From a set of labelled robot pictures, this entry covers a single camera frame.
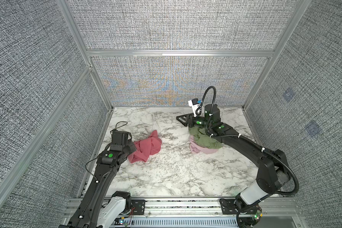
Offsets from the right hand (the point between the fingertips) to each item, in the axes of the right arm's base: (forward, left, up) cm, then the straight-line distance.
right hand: (178, 116), depth 78 cm
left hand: (-12, +26, -9) cm, 30 cm away
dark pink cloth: (-7, +21, -21) cm, 30 cm away
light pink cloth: (-6, -11, -24) cm, 27 cm away
